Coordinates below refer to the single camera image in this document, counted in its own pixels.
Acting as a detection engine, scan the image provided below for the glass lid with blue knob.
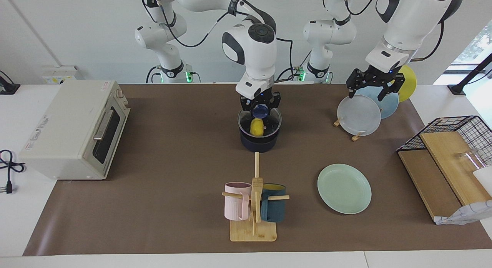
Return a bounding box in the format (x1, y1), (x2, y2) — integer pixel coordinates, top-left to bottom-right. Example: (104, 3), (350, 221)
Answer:
(238, 105), (282, 138)

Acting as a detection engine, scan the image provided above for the light blue plate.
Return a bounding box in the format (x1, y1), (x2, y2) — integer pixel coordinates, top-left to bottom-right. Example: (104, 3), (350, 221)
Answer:
(359, 85), (400, 119)

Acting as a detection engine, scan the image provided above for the grey plate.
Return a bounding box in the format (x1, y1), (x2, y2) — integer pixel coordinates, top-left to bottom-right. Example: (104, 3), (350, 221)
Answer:
(337, 94), (382, 136)

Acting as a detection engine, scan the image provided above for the yellow plate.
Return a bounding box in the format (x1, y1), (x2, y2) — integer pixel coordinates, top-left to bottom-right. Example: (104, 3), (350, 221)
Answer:
(396, 65), (417, 103)

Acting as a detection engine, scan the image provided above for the wooden plate rack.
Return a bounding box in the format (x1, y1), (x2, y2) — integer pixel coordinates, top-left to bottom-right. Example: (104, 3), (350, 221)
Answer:
(333, 116), (364, 142)

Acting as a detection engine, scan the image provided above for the mint green plate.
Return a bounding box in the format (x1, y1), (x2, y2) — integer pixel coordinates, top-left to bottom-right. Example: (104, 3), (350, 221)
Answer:
(317, 163), (372, 215)

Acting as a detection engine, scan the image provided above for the black clamp stand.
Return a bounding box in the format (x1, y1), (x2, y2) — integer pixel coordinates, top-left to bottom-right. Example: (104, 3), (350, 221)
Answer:
(447, 53), (492, 96)

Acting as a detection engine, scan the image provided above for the pink ribbed mug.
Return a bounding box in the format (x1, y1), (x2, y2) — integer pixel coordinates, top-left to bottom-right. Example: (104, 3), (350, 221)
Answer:
(224, 182), (253, 221)

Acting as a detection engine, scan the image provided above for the light wooden cutting board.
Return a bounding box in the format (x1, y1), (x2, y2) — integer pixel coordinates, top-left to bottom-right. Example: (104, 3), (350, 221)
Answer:
(419, 132), (492, 207)

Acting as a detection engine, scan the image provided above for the dark teal mug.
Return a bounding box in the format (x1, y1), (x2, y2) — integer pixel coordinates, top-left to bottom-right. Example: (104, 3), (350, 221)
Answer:
(261, 183), (286, 223)

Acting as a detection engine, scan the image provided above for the brown wooden board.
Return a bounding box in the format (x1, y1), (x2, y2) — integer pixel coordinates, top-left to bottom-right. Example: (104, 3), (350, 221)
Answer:
(398, 149), (464, 222)

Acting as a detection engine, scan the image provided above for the bright window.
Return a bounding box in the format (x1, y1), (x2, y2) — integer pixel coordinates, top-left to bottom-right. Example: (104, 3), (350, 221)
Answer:
(444, 20), (492, 74)

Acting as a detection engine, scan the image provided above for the clear glass cup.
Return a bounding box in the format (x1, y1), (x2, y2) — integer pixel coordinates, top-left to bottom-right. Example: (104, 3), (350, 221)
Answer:
(455, 148), (489, 172)

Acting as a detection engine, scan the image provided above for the brown table mat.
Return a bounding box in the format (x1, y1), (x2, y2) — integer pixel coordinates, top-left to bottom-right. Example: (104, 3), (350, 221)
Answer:
(22, 83), (492, 256)

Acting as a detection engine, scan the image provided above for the wooden mug tree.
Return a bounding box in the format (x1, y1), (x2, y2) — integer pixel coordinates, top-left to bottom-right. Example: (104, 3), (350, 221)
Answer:
(222, 152), (290, 242)

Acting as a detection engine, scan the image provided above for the white cup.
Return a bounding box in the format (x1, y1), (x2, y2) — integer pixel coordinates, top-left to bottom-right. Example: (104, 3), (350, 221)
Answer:
(473, 166), (492, 195)

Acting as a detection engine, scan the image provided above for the white patterned cloth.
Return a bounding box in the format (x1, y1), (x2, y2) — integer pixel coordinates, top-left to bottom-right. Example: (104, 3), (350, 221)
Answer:
(434, 201), (492, 225)

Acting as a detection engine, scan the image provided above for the cream toaster oven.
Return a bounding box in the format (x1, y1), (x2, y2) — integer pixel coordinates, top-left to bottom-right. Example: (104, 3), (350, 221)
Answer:
(18, 80), (131, 181)

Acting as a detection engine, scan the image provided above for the black table clamp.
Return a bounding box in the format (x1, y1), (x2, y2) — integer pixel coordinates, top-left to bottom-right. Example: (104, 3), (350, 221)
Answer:
(0, 70), (20, 95)

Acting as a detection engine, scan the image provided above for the black base cable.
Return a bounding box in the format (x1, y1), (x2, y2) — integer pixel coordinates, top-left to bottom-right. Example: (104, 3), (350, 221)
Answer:
(145, 65), (162, 84)
(276, 51), (312, 82)

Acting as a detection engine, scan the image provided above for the dark blue handled pot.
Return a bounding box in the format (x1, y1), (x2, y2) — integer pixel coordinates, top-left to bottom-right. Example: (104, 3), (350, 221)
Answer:
(239, 118), (281, 153)

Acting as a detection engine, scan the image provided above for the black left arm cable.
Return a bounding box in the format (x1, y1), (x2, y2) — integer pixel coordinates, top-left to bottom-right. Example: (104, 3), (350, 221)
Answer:
(323, 0), (473, 63)

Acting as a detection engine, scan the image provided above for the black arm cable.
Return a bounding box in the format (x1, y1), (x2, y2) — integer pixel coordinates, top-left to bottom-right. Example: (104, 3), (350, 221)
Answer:
(140, 0), (294, 84)
(323, 0), (473, 63)

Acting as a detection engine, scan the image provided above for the black wire basket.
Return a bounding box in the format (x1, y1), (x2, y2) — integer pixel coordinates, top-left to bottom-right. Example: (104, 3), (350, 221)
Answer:
(397, 115), (492, 168)

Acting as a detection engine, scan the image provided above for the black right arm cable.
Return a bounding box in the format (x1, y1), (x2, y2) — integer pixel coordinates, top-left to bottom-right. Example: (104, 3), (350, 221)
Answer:
(140, 0), (294, 84)

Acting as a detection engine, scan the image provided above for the white wall socket box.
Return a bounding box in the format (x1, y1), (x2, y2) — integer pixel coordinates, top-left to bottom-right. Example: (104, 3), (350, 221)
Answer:
(42, 65), (84, 85)

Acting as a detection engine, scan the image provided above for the black power cable with plug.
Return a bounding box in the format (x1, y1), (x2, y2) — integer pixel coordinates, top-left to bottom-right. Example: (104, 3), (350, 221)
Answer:
(0, 150), (25, 194)

